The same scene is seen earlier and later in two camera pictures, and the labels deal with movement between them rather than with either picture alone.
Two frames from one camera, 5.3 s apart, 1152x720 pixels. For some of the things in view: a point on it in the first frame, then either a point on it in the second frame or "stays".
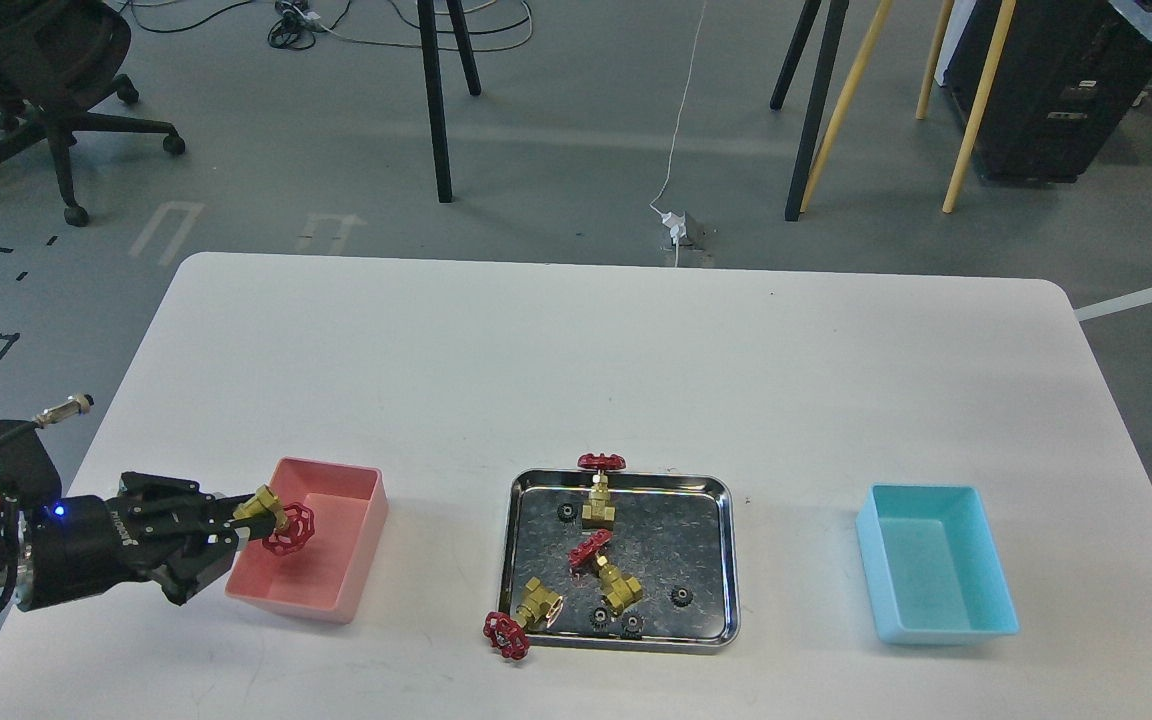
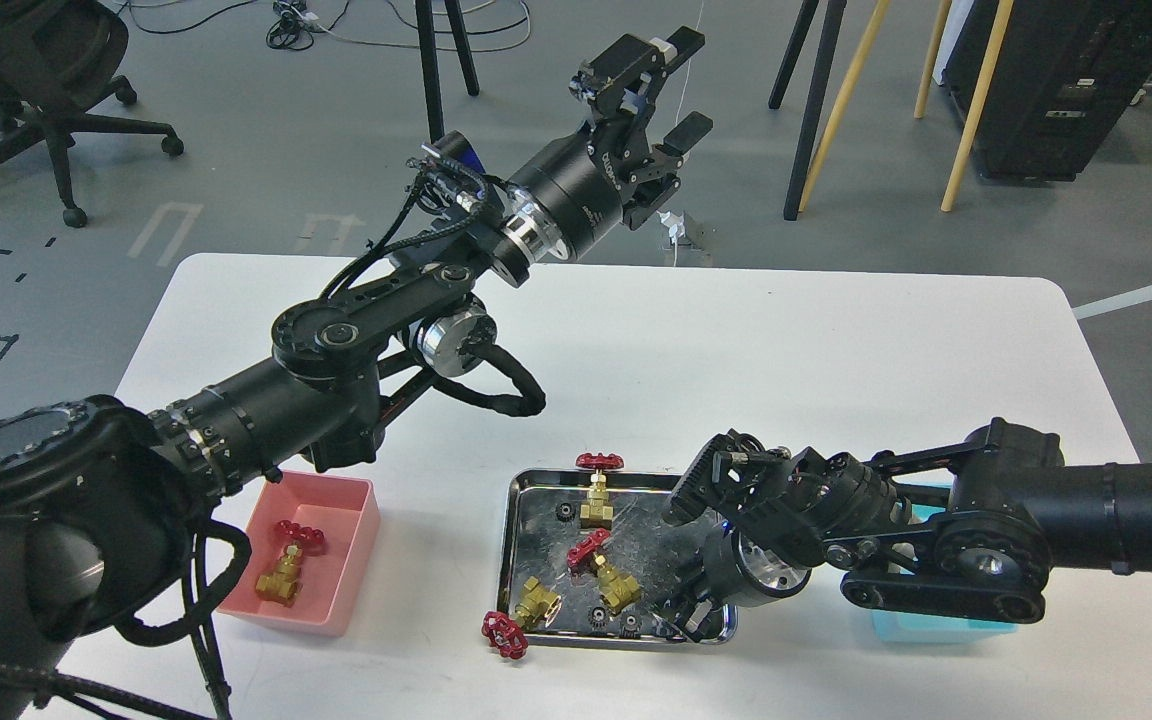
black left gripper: [149, 528] to [584, 188]
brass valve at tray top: [600, 507] stays
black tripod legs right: [836, 18] stays
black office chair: [40, 63] stays
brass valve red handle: [295, 525] to [285, 583]
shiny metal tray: [636, 561] stays
